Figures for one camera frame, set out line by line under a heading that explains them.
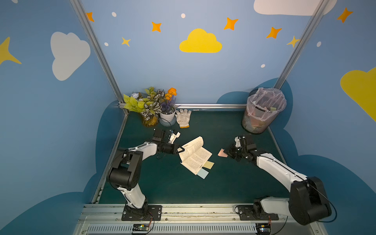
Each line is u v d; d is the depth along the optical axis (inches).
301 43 32.3
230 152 30.7
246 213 29.1
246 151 26.5
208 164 35.6
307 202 16.5
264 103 41.2
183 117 46.6
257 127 39.9
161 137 30.9
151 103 35.6
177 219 28.9
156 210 29.7
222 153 34.8
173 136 34.0
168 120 43.7
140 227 28.3
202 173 34.5
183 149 35.6
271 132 45.3
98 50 33.1
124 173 18.6
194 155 37.6
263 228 28.3
